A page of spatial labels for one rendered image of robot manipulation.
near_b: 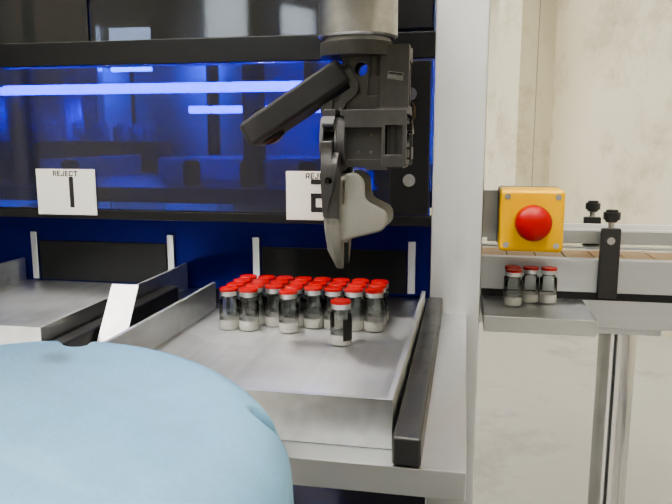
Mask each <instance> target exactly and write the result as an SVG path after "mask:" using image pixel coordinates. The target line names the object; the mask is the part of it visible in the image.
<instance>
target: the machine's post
mask: <svg viewBox="0 0 672 504"><path fill-rule="evenodd" d="M490 2H491V0H436V37H435V80H434V123H433V167H432V210H431V254H430V297H439V298H443V313H442V314H462V315H467V419H466V500H465V501H457V500H447V499H436V498H426V497H425V504H473V481H474V453H475V425H476V397H477V369H478V340H479V312H480V284H481V256H482V228H483V200H484V171H485V143H486V115H487V87H488V59H489V30H490Z"/></svg>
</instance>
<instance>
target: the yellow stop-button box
mask: <svg viewBox="0 0 672 504"><path fill-rule="evenodd" d="M565 196H566V194H565V192H564V191H563V190H561V189H559V188H558V187H556V186H499V187H498V206H497V231H496V242H497V244H498V247H499V249H500V250H502V251H526V252H561V251H562V249H563V232H564V214H565ZM528 205H539V206H541V207H543V208H544V209H546V210H547V211H548V212H549V214H550V215H551V218H552V228H551V231H550V233H549V234H548V235H547V236H546V237H545V238H543V239H542V240H539V241H528V240H525V239H524V238H522V237H521V236H520V235H519V234H518V232H517V230H516V228H515V217H516V215H517V213H518V212H519V211H520V210H521V209H522V208H523V207H525V206H528Z"/></svg>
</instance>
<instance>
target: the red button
mask: <svg viewBox="0 0 672 504"><path fill-rule="evenodd" d="M515 228H516V230H517V232H518V234H519V235H520V236H521V237H522V238H524V239H525V240H528V241H539V240H542V239H543V238H545V237H546V236H547V235H548V234H549V233H550V231H551V228H552V218H551V215H550V214H549V212H548V211H547V210H546V209H544V208H543V207H541V206H539V205H528V206H525V207H523V208H522V209H521V210H520V211H519V212H518V213H517V215H516V217H515Z"/></svg>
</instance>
